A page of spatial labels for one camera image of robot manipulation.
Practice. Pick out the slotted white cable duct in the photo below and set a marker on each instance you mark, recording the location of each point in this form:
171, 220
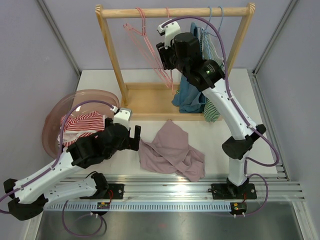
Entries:
136, 206

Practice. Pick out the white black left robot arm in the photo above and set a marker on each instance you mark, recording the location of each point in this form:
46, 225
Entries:
29, 196

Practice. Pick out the red white striped tank top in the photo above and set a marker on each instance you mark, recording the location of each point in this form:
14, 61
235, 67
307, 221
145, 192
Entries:
82, 125

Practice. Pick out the pink translucent plastic basket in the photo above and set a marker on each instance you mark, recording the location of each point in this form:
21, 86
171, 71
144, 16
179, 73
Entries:
52, 126

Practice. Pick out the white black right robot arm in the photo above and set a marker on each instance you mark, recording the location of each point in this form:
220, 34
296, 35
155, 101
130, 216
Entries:
210, 79

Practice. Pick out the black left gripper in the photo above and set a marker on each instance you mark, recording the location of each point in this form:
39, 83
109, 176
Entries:
130, 143

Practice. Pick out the wooden clothes rack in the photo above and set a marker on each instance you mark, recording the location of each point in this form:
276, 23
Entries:
150, 101

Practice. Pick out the green white striped tank top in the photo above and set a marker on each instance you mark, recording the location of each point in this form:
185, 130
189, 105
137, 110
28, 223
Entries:
209, 52

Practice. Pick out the mauve pink tank top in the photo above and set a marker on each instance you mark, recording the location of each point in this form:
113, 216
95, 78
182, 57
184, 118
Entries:
170, 153

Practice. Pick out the aluminium frame post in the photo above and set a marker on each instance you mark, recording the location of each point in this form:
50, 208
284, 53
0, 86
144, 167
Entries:
275, 35
57, 33

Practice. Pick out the aluminium mounting rail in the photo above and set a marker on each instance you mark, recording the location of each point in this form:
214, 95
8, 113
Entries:
174, 188

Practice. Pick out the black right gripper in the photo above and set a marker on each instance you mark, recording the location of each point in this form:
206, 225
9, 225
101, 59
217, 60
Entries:
164, 53

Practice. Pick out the aluminium frame post right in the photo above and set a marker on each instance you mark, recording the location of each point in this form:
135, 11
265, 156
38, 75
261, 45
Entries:
275, 35

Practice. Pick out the blue tank top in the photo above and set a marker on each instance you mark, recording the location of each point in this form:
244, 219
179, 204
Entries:
189, 99

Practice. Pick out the aluminium frame post left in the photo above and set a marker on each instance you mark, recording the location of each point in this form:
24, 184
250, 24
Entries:
57, 33

